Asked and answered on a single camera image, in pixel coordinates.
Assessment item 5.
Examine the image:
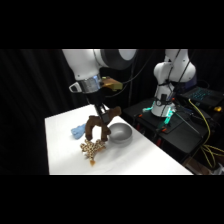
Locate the black curtain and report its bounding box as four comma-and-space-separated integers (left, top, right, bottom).
0, 49, 224, 176

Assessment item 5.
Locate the spotted plush giraffe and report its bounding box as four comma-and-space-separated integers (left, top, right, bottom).
79, 138, 108, 167

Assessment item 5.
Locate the brown plush deer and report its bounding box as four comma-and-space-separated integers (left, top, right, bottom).
82, 106, 123, 142

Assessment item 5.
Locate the black laptop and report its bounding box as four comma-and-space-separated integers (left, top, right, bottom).
179, 85, 224, 108

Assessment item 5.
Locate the blue plush toy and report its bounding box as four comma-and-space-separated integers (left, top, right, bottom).
69, 123, 88, 140

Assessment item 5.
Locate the yellow cable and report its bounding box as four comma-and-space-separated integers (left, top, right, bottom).
187, 98, 224, 168

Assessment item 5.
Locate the yellowish wrist camera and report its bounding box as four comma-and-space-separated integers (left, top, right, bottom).
100, 76, 123, 92

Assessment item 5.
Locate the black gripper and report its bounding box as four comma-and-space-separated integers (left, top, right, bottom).
84, 90, 111, 124

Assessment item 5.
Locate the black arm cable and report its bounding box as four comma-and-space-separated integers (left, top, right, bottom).
106, 49, 158, 98

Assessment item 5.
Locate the black robot stand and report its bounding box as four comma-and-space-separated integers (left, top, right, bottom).
122, 97, 224, 165

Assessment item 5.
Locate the grey bowl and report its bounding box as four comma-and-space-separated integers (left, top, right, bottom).
108, 121, 134, 145

